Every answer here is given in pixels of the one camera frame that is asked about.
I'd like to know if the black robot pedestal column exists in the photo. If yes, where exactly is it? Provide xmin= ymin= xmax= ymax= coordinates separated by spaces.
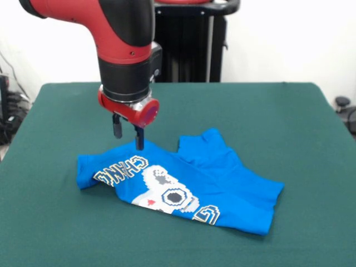
xmin=152 ymin=0 xmax=240 ymax=83

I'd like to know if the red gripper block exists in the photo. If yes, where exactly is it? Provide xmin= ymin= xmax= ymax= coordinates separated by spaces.
xmin=97 ymin=88 xmax=160 ymax=151

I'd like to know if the blue printed t-shirt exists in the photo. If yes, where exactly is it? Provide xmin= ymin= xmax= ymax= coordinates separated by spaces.
xmin=76 ymin=127 xmax=285 ymax=236

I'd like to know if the black cable pile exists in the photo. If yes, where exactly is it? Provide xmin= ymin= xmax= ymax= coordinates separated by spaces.
xmin=0 ymin=90 xmax=31 ymax=146

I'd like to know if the dark green table cloth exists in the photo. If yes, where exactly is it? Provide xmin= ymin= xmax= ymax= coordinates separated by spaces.
xmin=0 ymin=81 xmax=356 ymax=267

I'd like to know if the gray office chair base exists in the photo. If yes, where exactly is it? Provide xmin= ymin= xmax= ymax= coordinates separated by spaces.
xmin=334 ymin=96 xmax=356 ymax=133

